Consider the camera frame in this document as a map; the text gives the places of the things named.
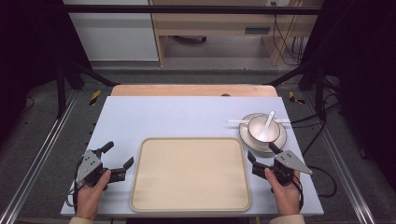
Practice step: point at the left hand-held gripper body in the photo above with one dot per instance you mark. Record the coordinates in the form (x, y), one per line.
(89, 164)

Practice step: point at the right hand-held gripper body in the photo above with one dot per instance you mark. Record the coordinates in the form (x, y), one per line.
(288, 163)

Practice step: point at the person's right hand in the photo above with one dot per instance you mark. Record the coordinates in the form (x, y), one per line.
(285, 196)

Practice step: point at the person's left hand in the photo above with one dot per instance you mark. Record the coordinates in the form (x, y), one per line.
(90, 197)

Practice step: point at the white round plate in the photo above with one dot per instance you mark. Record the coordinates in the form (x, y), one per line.
(249, 140)

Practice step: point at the white ceramic spoon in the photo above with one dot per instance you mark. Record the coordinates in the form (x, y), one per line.
(266, 130)

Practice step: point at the white bowl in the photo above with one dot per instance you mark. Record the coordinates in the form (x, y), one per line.
(256, 124)

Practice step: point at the white chopstick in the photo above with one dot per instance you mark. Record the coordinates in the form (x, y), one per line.
(235, 120)
(235, 123)

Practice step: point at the yellow black tape marker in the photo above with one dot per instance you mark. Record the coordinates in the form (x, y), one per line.
(292, 97)
(95, 97)

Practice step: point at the beige rectangular tray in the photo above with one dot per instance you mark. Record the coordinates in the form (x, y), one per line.
(190, 175)

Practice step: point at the black metal stand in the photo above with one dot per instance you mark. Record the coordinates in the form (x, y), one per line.
(61, 90)
(320, 93)

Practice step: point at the wooden table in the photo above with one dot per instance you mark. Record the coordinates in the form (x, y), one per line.
(193, 90)

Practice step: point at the white cabinet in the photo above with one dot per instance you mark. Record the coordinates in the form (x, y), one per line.
(115, 34)

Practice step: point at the black curtain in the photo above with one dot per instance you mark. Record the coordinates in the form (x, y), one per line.
(28, 46)
(364, 62)

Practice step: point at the wooden desk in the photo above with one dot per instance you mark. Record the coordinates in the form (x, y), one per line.
(214, 23)

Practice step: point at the black horizontal bar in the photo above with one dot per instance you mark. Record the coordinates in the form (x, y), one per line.
(186, 9)

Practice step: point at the aluminium floor rail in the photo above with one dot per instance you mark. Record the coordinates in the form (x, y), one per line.
(342, 168)
(40, 155)

